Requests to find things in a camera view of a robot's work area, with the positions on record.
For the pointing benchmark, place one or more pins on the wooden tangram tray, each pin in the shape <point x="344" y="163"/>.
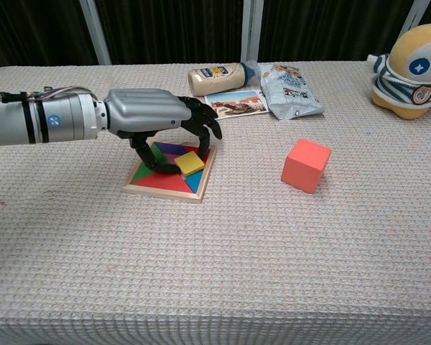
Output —
<point x="165" y="197"/>

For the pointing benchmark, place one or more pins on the yellow plush toy striped shirt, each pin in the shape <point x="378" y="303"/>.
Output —
<point x="409" y="72"/>

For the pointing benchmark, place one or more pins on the beige woven tablecloth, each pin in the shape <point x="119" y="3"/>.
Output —
<point x="215" y="258"/>

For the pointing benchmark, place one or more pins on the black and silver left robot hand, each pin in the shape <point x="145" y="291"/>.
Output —
<point x="143" y="108"/>

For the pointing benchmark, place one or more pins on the yellow square wooden piece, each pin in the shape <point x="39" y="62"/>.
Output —
<point x="189" y="162"/>

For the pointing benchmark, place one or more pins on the pink triangle tangram piece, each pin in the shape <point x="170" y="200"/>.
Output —
<point x="170" y="158"/>

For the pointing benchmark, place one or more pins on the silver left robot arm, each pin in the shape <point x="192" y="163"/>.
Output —
<point x="14" y="122"/>

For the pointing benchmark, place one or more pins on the mayonnaise bottle with blue cap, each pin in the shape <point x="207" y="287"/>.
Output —
<point x="215" y="79"/>

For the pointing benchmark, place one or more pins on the coral orange cube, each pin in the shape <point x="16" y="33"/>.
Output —
<point x="303" y="169"/>

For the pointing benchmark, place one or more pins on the photo postcard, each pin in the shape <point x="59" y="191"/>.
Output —
<point x="244" y="106"/>

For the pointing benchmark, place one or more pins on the large coral triangle tangram piece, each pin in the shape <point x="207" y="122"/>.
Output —
<point x="161" y="181"/>

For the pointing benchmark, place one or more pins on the dark green curtain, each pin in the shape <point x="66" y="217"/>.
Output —
<point x="165" y="28"/>

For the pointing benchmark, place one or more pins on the white frame post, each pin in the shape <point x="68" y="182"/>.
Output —
<point x="95" y="32"/>
<point x="414" y="18"/>
<point x="251" y="28"/>

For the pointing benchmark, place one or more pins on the purple parallelogram tangram piece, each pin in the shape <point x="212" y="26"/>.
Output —
<point x="170" y="148"/>

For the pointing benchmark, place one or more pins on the green triangle tangram piece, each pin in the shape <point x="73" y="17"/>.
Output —
<point x="142" y="174"/>

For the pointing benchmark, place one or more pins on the light blue snack bag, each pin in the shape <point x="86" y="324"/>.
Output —
<point x="287" y="93"/>

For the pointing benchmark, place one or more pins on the blue triangle tangram piece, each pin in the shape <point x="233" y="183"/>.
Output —
<point x="194" y="180"/>

